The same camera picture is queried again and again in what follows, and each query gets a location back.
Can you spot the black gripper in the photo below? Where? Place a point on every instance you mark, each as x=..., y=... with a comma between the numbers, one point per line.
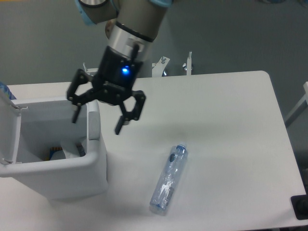
x=118, y=77

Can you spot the white plastic wrapper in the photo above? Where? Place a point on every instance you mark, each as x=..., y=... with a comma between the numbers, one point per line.
x=70, y=149

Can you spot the clear plastic water bottle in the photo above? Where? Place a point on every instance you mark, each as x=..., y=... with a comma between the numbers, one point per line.
x=169, y=179

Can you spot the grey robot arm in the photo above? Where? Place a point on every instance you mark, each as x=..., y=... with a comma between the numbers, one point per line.
x=136, y=26

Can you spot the white trash can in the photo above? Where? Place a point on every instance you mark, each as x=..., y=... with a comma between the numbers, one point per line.
x=41, y=148

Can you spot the blue orange snack packet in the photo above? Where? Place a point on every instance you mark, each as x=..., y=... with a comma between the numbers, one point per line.
x=57, y=153

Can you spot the blue patterned object left edge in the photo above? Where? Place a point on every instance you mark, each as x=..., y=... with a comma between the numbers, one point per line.
x=7, y=91

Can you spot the black device at table edge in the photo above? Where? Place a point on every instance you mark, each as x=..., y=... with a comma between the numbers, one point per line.
x=300, y=206

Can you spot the white frame at right edge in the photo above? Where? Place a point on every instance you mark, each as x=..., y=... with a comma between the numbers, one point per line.
x=299, y=107

